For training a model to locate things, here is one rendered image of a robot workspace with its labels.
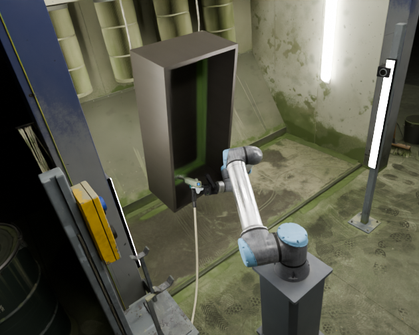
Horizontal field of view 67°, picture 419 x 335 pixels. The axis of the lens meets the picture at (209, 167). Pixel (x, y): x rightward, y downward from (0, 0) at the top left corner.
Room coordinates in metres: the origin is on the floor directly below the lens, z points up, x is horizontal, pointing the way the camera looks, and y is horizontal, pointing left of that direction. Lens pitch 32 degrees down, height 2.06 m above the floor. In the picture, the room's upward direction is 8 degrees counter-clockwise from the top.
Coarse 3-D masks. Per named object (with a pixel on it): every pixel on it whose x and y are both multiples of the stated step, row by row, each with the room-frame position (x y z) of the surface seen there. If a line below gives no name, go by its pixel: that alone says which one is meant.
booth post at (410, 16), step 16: (400, 0) 2.81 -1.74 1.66; (416, 0) 2.78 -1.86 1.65; (400, 16) 2.79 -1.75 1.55; (416, 16) 2.81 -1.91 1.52; (384, 32) 2.88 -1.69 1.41; (384, 48) 2.86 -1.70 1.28; (400, 64) 2.75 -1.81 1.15; (400, 80) 2.78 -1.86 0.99; (400, 96) 2.82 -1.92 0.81; (368, 128) 2.89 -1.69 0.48; (368, 144) 2.86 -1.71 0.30; (384, 144) 2.75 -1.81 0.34; (368, 160) 2.84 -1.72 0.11; (384, 160) 2.79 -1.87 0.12
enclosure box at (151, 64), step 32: (160, 64) 1.83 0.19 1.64; (192, 64) 2.40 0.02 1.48; (224, 64) 2.27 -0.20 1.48; (160, 96) 1.86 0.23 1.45; (192, 96) 2.44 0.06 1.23; (224, 96) 2.29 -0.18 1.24; (160, 128) 1.92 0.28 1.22; (192, 128) 2.48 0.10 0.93; (224, 128) 2.32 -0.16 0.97; (160, 160) 2.00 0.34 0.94; (192, 160) 2.53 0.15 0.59; (160, 192) 2.09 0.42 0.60
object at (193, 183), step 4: (180, 176) 2.27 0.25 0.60; (184, 180) 2.10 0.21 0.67; (188, 180) 2.02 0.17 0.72; (192, 180) 1.95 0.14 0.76; (196, 180) 1.91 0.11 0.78; (188, 184) 2.01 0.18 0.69; (192, 184) 1.93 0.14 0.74; (196, 184) 1.87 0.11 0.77; (200, 184) 1.88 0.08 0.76; (192, 188) 1.94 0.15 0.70; (192, 192) 1.93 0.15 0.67; (192, 196) 1.92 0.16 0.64; (196, 196) 1.92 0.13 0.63; (192, 200) 1.91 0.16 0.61; (196, 200) 1.91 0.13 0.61; (192, 204) 1.90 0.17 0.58
